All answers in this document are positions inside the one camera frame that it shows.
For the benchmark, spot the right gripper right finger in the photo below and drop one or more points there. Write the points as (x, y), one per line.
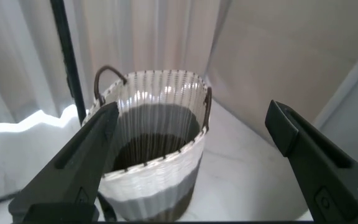
(331, 183)

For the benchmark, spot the black clothes rack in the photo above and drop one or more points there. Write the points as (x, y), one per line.
(68, 62)

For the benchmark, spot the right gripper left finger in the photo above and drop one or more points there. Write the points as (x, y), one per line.
(70, 183)

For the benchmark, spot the white curtain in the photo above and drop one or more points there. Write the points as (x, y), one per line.
(120, 40)

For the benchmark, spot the white laundry basket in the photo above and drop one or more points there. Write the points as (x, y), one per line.
(160, 174)

